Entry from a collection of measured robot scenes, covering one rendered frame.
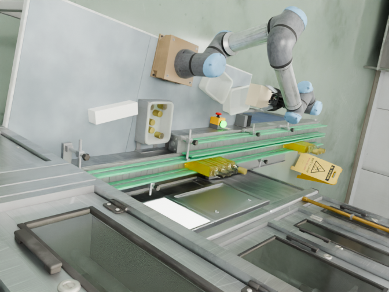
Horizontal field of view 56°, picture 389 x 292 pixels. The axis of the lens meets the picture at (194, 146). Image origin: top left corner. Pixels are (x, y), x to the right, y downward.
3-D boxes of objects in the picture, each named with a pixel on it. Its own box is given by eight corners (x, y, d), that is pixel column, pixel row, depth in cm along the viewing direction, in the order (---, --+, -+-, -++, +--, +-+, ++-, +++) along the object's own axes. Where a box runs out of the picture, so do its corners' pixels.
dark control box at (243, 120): (234, 124, 255) (243, 127, 250) (235, 113, 254) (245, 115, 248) (241, 124, 261) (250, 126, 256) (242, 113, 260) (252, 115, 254)
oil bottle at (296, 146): (282, 147, 290) (315, 157, 272) (283, 140, 289) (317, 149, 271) (286, 146, 294) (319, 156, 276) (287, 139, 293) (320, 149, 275)
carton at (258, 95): (250, 83, 205) (261, 84, 200) (264, 88, 217) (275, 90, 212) (244, 103, 206) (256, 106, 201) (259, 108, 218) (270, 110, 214)
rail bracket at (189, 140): (175, 156, 199) (192, 163, 191) (179, 126, 195) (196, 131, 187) (179, 156, 202) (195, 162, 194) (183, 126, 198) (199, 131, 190)
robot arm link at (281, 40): (281, 44, 139) (303, 127, 173) (292, 25, 143) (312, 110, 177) (254, 43, 146) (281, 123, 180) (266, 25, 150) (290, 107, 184)
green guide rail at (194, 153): (181, 153, 202) (191, 157, 197) (182, 152, 202) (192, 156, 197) (316, 132, 331) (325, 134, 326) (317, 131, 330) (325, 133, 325)
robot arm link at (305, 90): (305, 96, 171) (309, 112, 179) (314, 79, 176) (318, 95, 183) (289, 94, 176) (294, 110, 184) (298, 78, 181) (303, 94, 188)
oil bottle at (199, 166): (183, 167, 207) (212, 178, 194) (184, 157, 206) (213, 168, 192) (190, 165, 212) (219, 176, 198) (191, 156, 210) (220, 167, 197)
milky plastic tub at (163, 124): (134, 141, 192) (145, 145, 187) (138, 98, 187) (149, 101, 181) (159, 138, 205) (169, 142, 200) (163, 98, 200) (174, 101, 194)
